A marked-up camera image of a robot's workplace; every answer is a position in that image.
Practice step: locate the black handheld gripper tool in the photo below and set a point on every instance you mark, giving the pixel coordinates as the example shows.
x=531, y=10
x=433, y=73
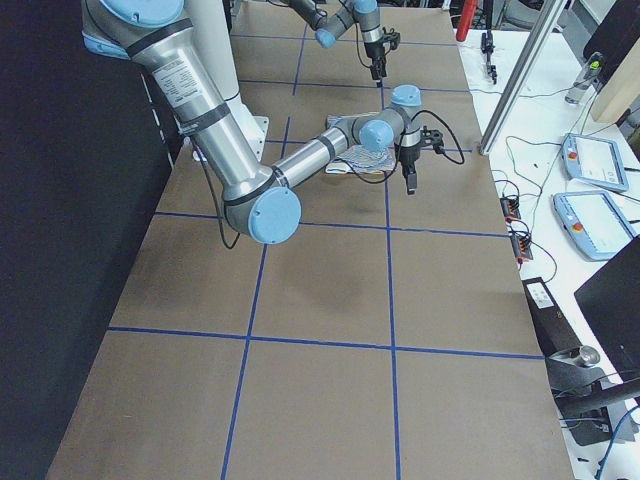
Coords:
x=487, y=48

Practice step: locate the red cylinder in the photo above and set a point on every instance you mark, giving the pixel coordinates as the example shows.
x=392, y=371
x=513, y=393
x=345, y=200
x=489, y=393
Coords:
x=467, y=14

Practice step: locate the orange black connector box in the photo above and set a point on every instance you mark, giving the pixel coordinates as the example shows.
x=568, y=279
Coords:
x=510, y=208

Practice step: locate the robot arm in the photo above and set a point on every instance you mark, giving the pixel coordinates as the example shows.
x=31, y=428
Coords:
x=329, y=28
x=185, y=46

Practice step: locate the near teach pendant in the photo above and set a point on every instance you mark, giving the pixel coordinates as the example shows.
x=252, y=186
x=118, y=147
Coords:
x=594, y=223

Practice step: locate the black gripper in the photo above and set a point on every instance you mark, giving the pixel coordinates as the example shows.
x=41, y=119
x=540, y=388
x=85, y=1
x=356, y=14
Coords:
x=373, y=54
x=407, y=161

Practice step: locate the navy white striped polo shirt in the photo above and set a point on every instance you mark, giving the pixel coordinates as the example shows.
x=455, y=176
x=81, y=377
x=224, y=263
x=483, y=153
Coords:
x=361, y=160

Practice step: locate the teach pendant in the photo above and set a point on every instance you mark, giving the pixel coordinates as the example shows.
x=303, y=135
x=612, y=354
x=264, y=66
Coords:
x=594, y=160
x=594, y=223

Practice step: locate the black power box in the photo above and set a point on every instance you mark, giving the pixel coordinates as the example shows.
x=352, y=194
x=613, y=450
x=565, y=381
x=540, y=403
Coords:
x=553, y=331

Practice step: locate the far teach pendant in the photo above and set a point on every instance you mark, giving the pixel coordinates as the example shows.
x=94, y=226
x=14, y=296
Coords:
x=594, y=160

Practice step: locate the brown table mat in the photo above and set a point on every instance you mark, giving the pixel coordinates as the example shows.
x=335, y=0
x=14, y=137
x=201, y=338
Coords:
x=388, y=338

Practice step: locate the black monitor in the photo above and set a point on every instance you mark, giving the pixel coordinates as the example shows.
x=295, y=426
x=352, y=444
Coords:
x=609, y=302

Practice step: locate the aluminium frame post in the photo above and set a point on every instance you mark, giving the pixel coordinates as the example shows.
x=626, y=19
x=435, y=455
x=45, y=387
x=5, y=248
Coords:
x=532, y=49

